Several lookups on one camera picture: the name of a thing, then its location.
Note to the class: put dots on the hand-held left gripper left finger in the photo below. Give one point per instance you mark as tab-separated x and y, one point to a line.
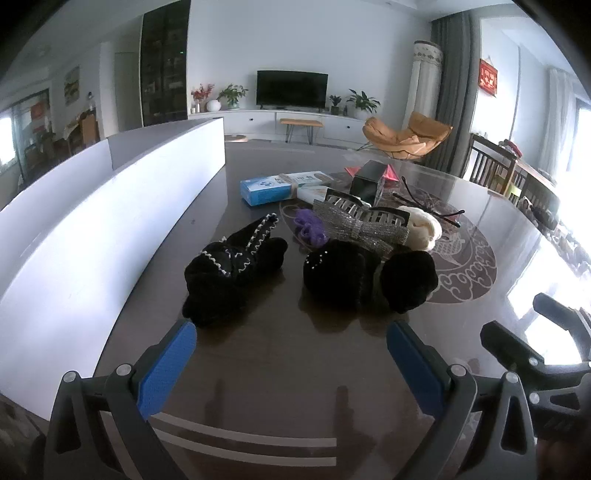
166	364

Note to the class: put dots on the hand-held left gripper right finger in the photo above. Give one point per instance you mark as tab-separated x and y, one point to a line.
415	369

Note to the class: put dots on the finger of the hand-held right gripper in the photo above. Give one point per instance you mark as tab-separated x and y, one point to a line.
565	314
508	346

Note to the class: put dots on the black fuzzy pompom hat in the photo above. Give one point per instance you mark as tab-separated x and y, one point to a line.
351	277

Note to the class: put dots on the black knit hat white trim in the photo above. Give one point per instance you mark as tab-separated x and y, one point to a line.
231	272

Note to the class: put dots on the cream knit hat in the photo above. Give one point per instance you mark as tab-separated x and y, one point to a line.
425	228

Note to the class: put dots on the silver glitter bow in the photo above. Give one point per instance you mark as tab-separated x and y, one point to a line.
360	230

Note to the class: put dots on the white board partition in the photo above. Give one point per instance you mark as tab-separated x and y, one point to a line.
92	221

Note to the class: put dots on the black cardboard box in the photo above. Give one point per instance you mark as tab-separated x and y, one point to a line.
367	182

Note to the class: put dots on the red paper packet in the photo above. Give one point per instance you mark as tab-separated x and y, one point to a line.
391	174

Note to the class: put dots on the blue white toothpaste box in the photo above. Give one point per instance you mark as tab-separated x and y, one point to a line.
265	190

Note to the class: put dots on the white squeeze bottle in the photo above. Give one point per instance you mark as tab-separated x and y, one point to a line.
314	193

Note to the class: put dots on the dark patterned wooden desktop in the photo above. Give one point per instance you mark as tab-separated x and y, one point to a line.
277	369

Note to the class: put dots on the dark wooden dining chair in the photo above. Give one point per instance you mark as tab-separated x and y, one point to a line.
489	161
538	201

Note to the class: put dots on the black eyeglasses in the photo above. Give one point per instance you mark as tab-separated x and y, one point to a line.
425	203

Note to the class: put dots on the purple plastic toy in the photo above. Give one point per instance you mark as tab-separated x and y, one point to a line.
309	228

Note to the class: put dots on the white sheer curtain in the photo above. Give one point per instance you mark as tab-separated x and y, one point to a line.
561	110

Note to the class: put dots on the orange lounge chair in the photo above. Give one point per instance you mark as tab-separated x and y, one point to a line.
406	136

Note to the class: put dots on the wooden side cabinet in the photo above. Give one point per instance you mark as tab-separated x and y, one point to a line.
87	129

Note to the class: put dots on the grey curtain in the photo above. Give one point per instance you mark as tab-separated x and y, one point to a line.
455	83

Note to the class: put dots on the white television cabinet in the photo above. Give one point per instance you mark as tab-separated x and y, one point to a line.
258	121

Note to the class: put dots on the white round vase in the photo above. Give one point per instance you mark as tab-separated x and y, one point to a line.
213	105

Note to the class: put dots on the wooden bench hairpin legs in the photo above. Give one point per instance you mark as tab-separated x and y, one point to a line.
301	122

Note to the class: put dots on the broad leaf potted plant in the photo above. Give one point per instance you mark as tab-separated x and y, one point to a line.
362	102

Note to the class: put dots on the white standing air conditioner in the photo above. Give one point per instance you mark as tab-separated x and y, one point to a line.
427	78

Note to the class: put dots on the red flower bouquet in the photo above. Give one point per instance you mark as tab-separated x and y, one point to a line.
202	93

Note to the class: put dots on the green leafy potted plant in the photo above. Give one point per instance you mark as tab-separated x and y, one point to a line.
232	94

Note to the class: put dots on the small dark potted plant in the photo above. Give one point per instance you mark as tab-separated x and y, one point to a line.
335	102

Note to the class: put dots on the dark glass display cabinet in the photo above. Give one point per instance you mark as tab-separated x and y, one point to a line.
165	64

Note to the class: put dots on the black flat television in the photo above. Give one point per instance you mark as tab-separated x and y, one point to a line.
292	89

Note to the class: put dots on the red wall hanging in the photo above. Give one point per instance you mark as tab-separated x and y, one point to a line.
488	77

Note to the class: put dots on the framed wall picture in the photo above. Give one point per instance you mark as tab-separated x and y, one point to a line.
71	85

